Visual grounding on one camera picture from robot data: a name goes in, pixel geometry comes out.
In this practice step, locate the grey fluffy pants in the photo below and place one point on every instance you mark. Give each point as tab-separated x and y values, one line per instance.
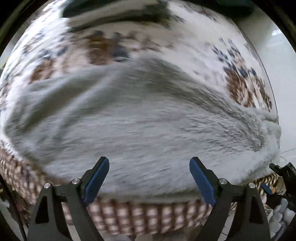
149	118

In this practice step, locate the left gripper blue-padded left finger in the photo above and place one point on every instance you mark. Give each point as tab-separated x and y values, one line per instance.
48	221

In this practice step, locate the floral bed cover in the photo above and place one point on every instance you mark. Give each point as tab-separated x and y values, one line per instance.
206	45

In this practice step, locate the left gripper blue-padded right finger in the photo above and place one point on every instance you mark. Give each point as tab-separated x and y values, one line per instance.
249	222

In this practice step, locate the dark green blanket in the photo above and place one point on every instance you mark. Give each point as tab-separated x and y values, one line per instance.
235	8

